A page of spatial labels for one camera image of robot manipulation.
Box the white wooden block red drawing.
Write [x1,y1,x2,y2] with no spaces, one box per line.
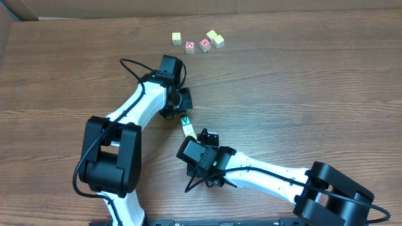
[182,124,194,136]

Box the white wooden block green side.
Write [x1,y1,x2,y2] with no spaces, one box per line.
[180,116,191,127]

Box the red wooden block letter O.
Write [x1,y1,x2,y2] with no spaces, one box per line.
[185,41,195,55]

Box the red wooden block letter E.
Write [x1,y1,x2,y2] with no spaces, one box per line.
[199,38,211,53]

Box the yellow wooden block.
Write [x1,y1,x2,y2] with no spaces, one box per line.
[206,30,217,43]
[171,32,182,45]
[213,35,225,49]
[187,132,197,140]

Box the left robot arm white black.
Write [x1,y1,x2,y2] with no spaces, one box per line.
[72,55,192,225]

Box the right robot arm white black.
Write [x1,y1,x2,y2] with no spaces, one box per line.
[177,129,374,226]

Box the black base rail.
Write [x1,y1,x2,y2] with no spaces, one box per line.
[89,217,315,226]

